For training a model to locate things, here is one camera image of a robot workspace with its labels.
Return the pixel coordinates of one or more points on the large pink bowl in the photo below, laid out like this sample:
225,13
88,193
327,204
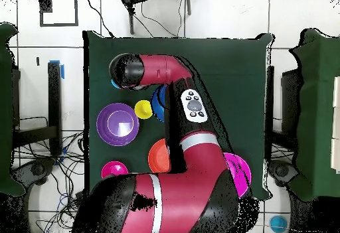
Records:
241,172

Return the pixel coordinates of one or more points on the large light blue bowl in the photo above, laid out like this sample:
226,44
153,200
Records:
158,112

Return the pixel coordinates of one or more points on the white boxes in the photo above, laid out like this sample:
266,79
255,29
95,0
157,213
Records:
336,124

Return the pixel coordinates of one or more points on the orange bowl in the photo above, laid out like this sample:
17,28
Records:
158,158

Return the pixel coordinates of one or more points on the blue disc on floor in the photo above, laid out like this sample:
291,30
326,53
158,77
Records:
279,224

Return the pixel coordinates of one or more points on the small crimson bowl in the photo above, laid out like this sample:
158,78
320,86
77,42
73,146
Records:
114,167

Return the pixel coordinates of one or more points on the black tripod stand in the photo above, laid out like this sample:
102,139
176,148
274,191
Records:
131,15

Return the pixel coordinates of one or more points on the small dark blue bowl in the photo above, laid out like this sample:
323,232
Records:
162,95

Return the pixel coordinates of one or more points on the black metal frame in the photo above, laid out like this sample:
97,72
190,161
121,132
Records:
289,97
54,105

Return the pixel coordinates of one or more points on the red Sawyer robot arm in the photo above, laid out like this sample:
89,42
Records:
186,190

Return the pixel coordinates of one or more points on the dark green tablecloth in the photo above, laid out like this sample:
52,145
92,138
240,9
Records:
225,57

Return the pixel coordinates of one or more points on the purple bowl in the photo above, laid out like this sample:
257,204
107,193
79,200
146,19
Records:
117,124

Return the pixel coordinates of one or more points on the blue tape strip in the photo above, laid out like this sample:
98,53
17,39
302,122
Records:
62,71

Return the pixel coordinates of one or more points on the light blue cup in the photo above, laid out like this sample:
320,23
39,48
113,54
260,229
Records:
114,84

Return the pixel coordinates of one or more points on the dark square floor frame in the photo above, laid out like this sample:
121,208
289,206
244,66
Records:
76,12

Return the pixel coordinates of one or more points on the side table with green cloth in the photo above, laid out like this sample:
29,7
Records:
318,110
5,110

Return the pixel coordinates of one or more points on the yellow cup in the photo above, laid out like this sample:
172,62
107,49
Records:
143,109

